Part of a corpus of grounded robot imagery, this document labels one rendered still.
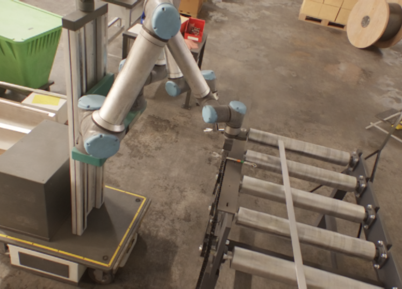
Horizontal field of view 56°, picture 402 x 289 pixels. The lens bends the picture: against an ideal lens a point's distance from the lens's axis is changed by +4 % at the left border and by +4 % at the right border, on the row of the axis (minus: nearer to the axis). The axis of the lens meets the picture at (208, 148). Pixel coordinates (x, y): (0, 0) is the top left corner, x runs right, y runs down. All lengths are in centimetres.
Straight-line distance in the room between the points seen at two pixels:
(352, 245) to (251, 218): 58
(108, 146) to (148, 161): 209
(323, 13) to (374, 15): 139
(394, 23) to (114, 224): 711
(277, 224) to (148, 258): 119
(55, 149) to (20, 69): 174
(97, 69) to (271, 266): 141
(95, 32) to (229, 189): 107
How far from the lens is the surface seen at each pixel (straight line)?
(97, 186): 270
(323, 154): 295
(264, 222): 218
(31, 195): 245
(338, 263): 300
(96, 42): 213
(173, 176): 363
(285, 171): 256
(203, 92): 188
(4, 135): 344
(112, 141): 167
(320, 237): 226
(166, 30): 149
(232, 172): 200
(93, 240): 268
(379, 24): 837
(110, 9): 621
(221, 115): 183
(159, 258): 300
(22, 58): 405
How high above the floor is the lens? 243
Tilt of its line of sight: 37 degrees down
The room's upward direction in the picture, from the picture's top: 14 degrees clockwise
